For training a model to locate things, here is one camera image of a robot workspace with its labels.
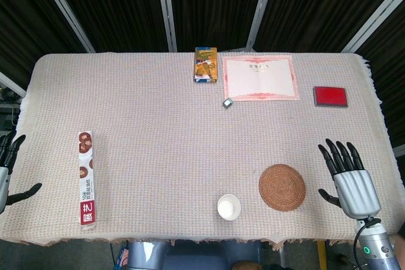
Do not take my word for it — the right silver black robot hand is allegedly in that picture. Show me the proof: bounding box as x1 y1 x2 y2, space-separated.
318 138 382 219

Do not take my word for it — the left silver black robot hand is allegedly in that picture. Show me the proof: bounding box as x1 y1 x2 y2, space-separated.
0 130 43 214

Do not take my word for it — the white cup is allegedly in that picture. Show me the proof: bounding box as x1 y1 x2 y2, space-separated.
216 193 242 221

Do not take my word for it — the brown woven coaster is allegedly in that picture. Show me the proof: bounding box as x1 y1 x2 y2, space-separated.
258 164 307 212

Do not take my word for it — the beige woven tablecloth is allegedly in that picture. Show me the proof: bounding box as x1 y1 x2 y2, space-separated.
0 51 405 250

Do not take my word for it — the long white baking paper box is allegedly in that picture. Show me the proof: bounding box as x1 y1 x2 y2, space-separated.
78 130 97 231

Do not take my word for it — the red ink pad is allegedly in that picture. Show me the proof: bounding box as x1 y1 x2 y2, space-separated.
313 86 349 108

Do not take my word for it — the red bordered certificate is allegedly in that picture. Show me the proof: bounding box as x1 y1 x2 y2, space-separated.
221 54 300 102

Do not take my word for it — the silver robot torso base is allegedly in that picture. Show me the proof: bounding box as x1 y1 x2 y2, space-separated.
115 238 285 270

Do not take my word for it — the orange blue snack box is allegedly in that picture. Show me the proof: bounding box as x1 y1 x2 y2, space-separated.
193 47 218 85

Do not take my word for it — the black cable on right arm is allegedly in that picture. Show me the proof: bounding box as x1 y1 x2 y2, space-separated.
352 216 382 270

